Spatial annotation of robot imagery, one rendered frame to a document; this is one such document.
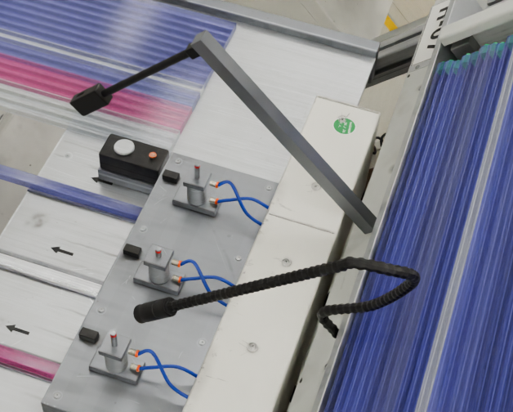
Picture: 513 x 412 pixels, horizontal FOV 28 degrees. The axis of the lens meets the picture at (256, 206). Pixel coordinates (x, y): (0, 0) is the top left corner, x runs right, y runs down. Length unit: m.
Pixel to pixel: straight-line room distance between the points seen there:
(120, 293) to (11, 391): 0.15
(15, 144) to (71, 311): 0.62
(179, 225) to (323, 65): 0.37
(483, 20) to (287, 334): 0.42
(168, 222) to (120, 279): 0.09
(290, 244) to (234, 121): 0.27
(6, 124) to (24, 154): 0.06
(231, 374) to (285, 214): 0.20
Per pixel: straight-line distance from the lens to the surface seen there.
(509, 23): 1.21
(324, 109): 1.21
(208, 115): 1.31
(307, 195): 1.13
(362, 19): 2.52
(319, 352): 1.01
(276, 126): 1.00
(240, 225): 1.12
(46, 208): 1.22
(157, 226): 1.12
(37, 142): 1.74
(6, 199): 1.67
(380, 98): 3.61
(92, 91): 1.08
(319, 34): 1.41
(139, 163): 1.19
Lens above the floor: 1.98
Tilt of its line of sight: 42 degrees down
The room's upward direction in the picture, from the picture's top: 73 degrees clockwise
